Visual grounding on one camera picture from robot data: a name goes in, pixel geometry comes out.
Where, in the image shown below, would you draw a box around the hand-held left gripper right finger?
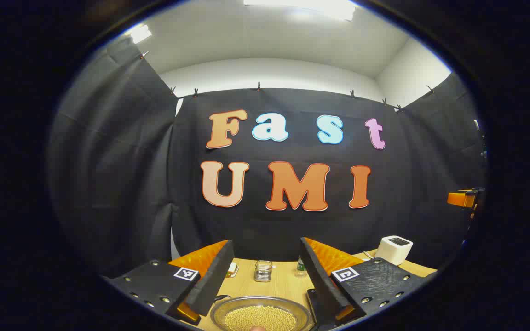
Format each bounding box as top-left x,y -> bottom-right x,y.
299,237 -> 438,331

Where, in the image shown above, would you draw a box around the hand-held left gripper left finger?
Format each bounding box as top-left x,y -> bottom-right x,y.
102,239 -> 236,327

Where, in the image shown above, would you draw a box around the stainless steel pot black handles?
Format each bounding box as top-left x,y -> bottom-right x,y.
210,295 -> 313,331

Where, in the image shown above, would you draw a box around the pile of soybeans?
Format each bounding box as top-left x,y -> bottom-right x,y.
225,306 -> 298,331

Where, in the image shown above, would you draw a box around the white toaster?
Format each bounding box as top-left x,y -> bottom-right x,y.
374,235 -> 414,266

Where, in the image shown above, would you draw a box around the black backdrop cloth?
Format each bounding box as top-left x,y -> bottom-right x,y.
46,37 -> 489,277

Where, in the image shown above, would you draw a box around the ceiling light panel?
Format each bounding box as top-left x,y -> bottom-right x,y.
243,0 -> 357,22
129,24 -> 153,45

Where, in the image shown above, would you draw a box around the wire mesh utensil holder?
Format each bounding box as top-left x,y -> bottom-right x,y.
254,260 -> 273,282

